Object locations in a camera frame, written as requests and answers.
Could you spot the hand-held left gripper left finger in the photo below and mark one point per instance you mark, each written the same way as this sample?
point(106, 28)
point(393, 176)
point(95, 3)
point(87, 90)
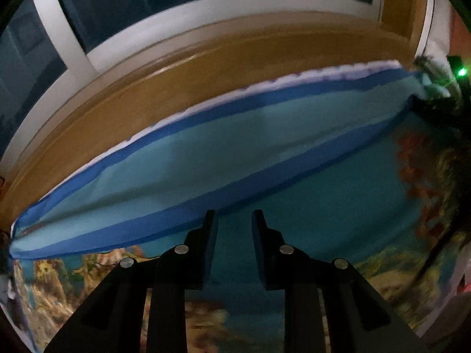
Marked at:
point(210, 250)

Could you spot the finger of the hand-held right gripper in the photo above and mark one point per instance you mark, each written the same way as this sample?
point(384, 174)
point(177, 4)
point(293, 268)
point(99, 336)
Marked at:
point(427, 106)

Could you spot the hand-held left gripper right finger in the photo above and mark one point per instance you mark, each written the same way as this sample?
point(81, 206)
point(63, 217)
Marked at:
point(258, 253)

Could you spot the colourful patterned blue cloth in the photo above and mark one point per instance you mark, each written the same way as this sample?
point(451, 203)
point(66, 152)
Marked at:
point(257, 172)

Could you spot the red and cream curtain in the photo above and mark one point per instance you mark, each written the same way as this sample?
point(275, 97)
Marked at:
point(460, 33)

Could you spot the lilac dotted mat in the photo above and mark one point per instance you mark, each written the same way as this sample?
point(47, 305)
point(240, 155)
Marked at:
point(331, 71)

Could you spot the window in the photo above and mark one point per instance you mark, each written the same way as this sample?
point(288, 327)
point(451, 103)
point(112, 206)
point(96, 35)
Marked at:
point(184, 7)

